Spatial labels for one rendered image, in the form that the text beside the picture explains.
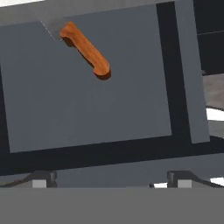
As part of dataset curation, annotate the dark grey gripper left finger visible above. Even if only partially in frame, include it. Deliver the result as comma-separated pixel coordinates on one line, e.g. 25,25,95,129
0,170,58,189

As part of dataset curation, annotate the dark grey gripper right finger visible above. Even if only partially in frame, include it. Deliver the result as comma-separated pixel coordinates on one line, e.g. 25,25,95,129
166,170,224,189

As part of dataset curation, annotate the knife with wooden handle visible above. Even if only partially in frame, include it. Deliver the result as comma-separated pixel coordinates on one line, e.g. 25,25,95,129
38,20,112,81

